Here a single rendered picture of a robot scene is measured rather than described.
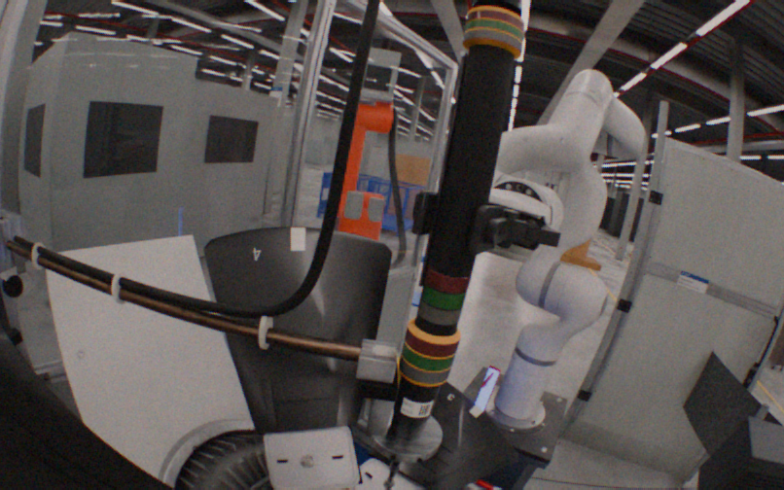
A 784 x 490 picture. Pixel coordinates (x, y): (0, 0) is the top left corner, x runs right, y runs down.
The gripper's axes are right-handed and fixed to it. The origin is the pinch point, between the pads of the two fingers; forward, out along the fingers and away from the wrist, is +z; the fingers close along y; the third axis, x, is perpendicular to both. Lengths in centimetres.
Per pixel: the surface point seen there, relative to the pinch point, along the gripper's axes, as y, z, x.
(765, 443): -62, -33, -25
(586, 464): -64, -165, -148
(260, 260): 21.0, 1.4, -9.8
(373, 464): 3.5, -2.2, -30.9
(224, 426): 21.4, 7.3, -33.0
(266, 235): 22.6, -0.3, -7.5
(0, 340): 11.5, 28.7, -7.8
